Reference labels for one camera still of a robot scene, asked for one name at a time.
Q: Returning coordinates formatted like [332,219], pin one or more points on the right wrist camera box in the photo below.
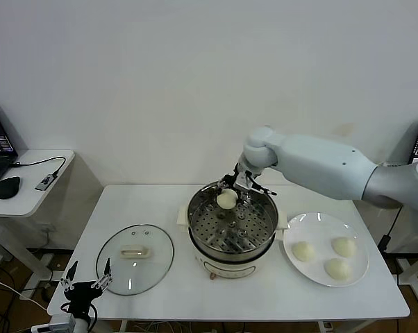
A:
[243,180]

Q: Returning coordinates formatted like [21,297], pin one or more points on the white steamed baozi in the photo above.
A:
[226,201]
[339,269]
[344,247]
[303,252]

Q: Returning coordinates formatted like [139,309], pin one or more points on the white round plate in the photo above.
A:
[316,236]

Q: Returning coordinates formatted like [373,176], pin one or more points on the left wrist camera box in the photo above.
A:
[61,322]

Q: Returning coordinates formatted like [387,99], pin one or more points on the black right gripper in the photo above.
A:
[254,176]

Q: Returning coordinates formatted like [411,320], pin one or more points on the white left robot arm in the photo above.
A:
[82,326]

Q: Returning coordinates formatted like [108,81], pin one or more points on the black computer mouse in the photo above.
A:
[8,187]

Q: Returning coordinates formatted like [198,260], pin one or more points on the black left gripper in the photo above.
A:
[80,295]

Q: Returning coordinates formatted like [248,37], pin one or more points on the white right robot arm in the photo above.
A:
[316,163]

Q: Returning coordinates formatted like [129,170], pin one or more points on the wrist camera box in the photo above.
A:
[61,322]
[243,180]

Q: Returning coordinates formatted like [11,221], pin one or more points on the white side table with mouse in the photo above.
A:
[39,204]

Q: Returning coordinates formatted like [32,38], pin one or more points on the white side table with label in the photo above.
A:
[414,270]

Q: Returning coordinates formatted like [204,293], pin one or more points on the steel steamer basket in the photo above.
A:
[230,236]

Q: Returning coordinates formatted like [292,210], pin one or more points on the glass pot lid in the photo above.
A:
[157,249]

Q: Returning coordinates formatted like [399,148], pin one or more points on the cream electric cooker base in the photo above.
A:
[230,270]

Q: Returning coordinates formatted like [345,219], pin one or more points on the grey usb hub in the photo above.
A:
[45,182]

